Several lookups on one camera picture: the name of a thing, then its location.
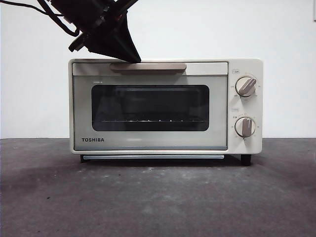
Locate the taupe oven door handle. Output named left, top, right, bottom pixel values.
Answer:
left=110, top=61, right=187, bottom=74

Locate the glass oven door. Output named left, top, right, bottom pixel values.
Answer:
left=72, top=62, right=229, bottom=151

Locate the taupe temperature knob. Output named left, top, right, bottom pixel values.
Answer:
left=235, top=77, right=257, bottom=97

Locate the taupe timer knob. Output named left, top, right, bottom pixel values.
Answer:
left=234, top=117, right=257, bottom=138

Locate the cream Toshiba toaster oven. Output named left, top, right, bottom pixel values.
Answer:
left=68, top=58, right=264, bottom=165

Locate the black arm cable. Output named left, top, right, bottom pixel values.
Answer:
left=29, top=0, right=78, bottom=37

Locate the wire oven rack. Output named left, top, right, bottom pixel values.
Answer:
left=102, top=119, right=207, bottom=123

